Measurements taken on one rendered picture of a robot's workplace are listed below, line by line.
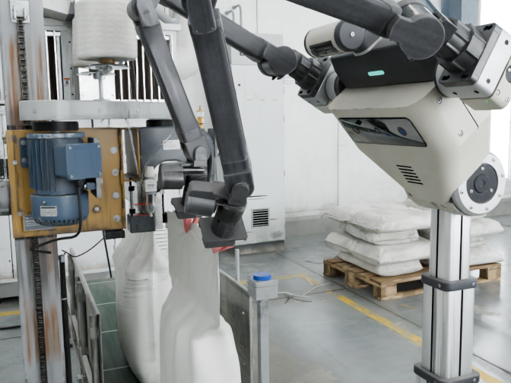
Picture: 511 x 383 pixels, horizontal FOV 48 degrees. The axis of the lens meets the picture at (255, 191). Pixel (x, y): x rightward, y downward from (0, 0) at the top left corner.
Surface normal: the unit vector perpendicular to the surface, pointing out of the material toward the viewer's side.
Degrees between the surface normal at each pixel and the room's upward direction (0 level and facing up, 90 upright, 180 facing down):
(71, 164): 90
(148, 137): 90
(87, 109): 90
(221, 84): 117
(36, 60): 90
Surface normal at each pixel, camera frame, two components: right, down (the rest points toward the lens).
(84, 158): 0.74, 0.07
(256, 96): 0.38, 0.11
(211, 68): 0.03, 0.58
